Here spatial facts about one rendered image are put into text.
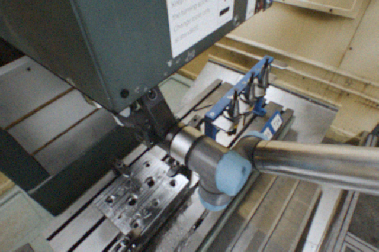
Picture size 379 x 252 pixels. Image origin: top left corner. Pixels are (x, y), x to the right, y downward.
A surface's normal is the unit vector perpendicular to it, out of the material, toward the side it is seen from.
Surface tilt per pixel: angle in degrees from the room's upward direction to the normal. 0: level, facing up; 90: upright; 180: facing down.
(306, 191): 8
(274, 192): 8
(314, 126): 24
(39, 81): 90
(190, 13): 90
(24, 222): 0
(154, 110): 62
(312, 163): 55
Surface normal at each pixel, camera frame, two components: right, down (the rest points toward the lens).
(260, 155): -0.82, -0.19
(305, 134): -0.31, -0.38
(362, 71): -0.63, 0.59
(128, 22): 0.77, 0.44
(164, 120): 0.63, 0.09
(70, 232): -0.05, -0.68
